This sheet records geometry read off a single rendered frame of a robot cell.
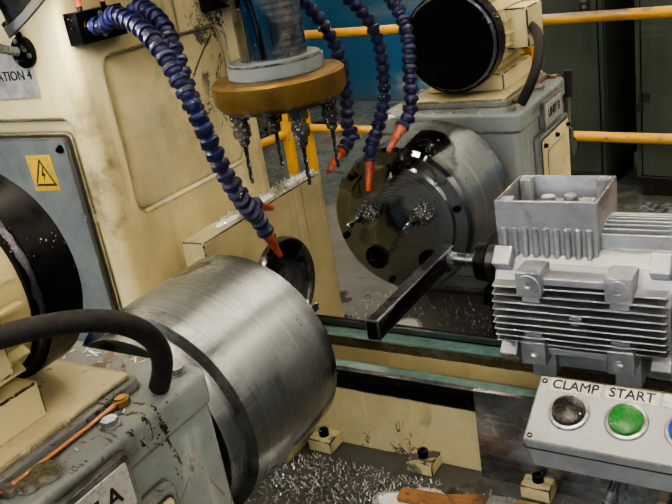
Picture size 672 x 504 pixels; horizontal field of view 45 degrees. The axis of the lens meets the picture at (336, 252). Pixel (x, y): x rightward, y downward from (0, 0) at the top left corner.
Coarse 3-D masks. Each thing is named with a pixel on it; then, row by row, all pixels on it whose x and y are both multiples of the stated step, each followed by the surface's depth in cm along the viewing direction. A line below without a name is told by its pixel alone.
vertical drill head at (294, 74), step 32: (256, 0) 101; (288, 0) 102; (256, 32) 102; (288, 32) 103; (256, 64) 103; (288, 64) 102; (320, 64) 106; (224, 96) 104; (256, 96) 101; (288, 96) 101; (320, 96) 103
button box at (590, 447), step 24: (552, 384) 76; (576, 384) 75; (600, 384) 74; (600, 408) 73; (648, 408) 71; (528, 432) 74; (552, 432) 73; (576, 432) 72; (600, 432) 71; (648, 432) 70; (552, 456) 74; (576, 456) 72; (600, 456) 70; (624, 456) 69; (648, 456) 68; (624, 480) 72; (648, 480) 70
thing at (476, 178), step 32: (416, 128) 138; (448, 128) 138; (384, 160) 130; (416, 160) 128; (448, 160) 129; (480, 160) 134; (352, 192) 136; (384, 192) 132; (416, 192) 129; (448, 192) 127; (480, 192) 131; (352, 224) 130; (384, 224) 135; (416, 224) 128; (448, 224) 129; (480, 224) 131; (384, 256) 137; (416, 256) 134
